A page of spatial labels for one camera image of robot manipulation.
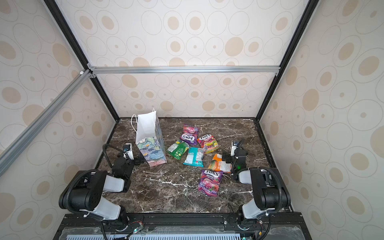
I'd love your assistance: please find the white floral paper bag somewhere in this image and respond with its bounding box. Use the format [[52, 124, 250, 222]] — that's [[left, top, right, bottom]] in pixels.
[[131, 109, 167, 167]]

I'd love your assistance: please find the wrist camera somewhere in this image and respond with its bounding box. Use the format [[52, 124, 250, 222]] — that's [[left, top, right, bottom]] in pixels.
[[123, 143, 134, 160], [231, 141, 239, 156]]

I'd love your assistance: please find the orange Fox's candy bag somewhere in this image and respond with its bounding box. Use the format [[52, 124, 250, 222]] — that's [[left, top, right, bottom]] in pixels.
[[208, 154, 232, 173]]

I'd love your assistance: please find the horizontal back aluminium rail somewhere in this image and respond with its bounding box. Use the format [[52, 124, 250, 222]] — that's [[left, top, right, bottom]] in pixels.
[[88, 65, 280, 76]]

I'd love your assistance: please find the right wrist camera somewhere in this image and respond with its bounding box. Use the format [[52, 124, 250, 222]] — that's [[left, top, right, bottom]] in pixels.
[[231, 141, 239, 156]]

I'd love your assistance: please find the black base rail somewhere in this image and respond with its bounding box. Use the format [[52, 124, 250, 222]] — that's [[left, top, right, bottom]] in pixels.
[[54, 213, 311, 240]]

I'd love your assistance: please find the purple Fox's berries bag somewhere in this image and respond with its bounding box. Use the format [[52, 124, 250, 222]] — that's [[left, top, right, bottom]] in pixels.
[[198, 170, 223, 197]]

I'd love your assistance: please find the green snack bag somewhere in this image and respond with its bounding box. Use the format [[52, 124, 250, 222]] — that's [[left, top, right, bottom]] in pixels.
[[167, 140, 190, 160]]

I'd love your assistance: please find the purple Fox's candy bag far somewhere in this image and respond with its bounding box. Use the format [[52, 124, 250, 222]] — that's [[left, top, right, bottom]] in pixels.
[[180, 124, 199, 146]]

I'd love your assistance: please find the red yellow Fox's candy bag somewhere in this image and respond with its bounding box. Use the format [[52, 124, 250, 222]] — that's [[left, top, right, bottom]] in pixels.
[[197, 134, 220, 154]]

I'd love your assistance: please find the left side aluminium rail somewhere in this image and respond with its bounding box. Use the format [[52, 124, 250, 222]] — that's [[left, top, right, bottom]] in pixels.
[[1, 70, 91, 175]]

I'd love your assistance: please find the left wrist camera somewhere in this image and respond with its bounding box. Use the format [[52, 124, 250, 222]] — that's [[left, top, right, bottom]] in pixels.
[[123, 143, 134, 160]]

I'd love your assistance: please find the teal snack bag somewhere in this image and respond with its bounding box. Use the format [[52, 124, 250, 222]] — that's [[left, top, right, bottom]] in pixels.
[[183, 147, 206, 168]]

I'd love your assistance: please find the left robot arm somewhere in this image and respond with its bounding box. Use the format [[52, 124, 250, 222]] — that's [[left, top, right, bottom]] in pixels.
[[58, 155, 145, 226]]

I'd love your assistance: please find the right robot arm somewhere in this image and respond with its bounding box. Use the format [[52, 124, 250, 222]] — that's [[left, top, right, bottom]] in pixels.
[[223, 153, 291, 223]]

